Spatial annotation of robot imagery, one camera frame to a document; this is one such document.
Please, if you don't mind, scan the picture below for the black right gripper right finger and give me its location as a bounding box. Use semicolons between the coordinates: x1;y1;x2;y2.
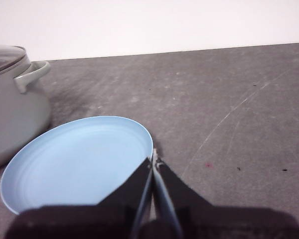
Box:
136;161;299;239

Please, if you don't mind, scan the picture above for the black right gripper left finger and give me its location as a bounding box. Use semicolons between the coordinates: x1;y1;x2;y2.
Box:
3;156;154;239

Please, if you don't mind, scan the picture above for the blue round plate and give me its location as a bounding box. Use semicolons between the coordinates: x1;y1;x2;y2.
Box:
0;116;154;215

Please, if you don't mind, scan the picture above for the pale green electric steamer pot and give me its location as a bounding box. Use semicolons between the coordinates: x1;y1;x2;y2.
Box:
0;44;52;172

